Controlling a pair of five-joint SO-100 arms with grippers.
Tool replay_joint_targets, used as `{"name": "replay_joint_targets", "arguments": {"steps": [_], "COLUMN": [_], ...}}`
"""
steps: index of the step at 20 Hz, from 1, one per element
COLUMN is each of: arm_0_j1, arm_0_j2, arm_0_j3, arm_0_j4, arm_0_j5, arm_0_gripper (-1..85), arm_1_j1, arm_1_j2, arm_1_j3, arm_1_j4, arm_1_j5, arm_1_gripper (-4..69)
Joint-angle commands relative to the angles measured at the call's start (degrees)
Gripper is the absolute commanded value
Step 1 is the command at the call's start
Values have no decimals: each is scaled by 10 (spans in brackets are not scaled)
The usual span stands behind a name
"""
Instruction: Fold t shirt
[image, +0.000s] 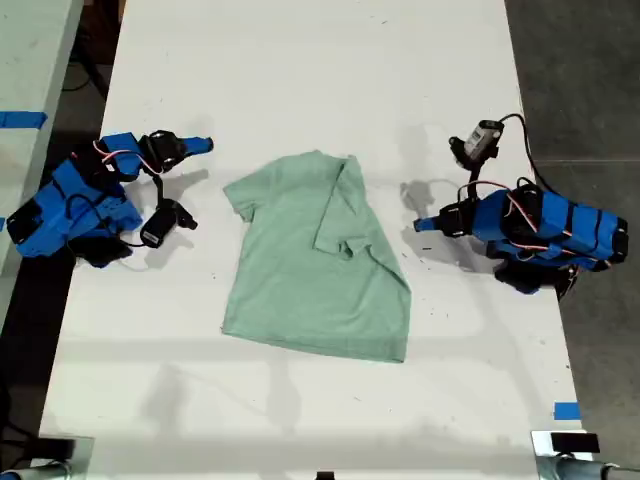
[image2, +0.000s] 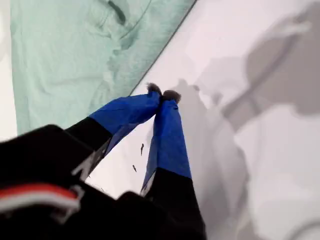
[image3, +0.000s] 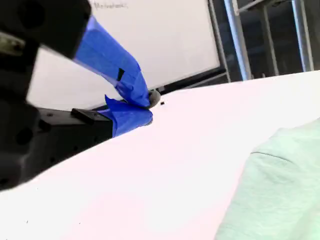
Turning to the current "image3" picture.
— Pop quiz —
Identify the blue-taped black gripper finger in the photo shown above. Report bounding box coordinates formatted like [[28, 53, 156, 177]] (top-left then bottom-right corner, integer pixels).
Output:
[[37, 94, 154, 167], [0, 0, 161, 109]]

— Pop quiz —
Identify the pale green T-shirt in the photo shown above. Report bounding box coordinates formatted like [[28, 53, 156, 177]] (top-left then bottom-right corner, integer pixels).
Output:
[[214, 116, 320, 240]]

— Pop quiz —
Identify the grey metal rack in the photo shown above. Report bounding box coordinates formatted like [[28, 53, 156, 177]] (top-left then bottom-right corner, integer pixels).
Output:
[[223, 0, 315, 81]]

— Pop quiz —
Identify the white whiteboard with grey frame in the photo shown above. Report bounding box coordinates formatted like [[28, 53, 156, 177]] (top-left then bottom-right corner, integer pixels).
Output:
[[26, 0, 231, 111]]

